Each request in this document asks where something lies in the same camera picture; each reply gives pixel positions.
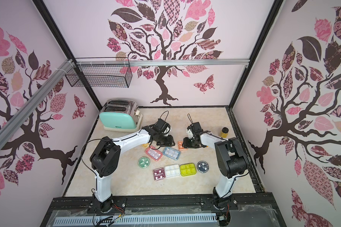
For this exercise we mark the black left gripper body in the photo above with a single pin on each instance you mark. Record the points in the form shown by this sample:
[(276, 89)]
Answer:
[(165, 141)]

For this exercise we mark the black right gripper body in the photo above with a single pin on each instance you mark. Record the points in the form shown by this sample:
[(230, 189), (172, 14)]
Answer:
[(191, 141)]

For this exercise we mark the red rectangular pillbox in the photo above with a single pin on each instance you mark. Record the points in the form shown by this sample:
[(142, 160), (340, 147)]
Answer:
[(153, 153)]

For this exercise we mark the blue rectangular pillbox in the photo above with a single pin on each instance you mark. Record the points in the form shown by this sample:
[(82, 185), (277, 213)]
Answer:
[(171, 153)]

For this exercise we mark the green round pillbox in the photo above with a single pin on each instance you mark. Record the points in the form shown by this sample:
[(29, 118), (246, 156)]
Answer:
[(144, 162)]

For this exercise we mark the dark round pillbox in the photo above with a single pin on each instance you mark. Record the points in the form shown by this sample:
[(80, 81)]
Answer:
[(202, 167)]

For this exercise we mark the green lid white pillbox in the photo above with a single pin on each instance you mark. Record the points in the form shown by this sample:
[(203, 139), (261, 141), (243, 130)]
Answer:
[(188, 169)]

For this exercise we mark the clear white pillbox front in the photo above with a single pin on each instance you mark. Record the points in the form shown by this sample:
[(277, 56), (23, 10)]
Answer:
[(172, 170)]

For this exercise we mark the magenta small pillbox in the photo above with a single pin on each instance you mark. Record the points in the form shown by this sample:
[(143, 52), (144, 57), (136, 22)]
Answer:
[(159, 174)]

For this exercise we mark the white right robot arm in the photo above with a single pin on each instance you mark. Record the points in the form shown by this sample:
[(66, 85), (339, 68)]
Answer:
[(231, 159)]

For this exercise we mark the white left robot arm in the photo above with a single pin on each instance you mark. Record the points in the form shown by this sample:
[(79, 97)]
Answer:
[(104, 160)]

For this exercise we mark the yellow bottle black cap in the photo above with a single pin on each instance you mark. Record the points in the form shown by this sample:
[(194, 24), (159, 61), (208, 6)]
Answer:
[(224, 132)]

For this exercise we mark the mint green toaster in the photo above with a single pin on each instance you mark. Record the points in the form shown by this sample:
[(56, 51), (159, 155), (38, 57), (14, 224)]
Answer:
[(121, 115)]

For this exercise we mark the aluminium rail back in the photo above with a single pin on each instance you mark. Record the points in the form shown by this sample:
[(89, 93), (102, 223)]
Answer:
[(189, 62)]

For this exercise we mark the aluminium rail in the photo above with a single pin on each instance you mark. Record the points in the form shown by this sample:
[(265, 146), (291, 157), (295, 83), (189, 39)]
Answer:
[(29, 107), (189, 62)]

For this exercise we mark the black wire basket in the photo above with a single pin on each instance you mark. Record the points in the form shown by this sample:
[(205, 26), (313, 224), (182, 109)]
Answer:
[(110, 72)]

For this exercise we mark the white slotted cable duct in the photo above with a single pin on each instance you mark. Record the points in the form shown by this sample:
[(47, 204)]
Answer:
[(137, 220)]

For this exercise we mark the aluminium rail left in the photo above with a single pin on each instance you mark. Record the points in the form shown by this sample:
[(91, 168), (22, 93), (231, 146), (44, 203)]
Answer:
[(29, 107)]

